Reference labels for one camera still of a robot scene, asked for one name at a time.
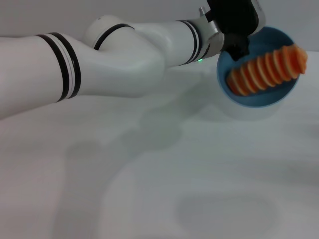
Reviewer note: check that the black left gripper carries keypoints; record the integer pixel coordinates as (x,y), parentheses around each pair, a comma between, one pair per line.
(234,39)

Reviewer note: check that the orange sliced bread loaf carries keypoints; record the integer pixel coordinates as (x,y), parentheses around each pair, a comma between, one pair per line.
(266,71)

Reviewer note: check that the blue bowl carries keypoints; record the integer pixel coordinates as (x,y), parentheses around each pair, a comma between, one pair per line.
(256,99)

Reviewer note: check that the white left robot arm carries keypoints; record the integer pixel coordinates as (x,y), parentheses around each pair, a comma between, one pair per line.
(112,59)

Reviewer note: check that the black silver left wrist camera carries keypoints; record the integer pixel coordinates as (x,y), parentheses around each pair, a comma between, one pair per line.
(234,15)

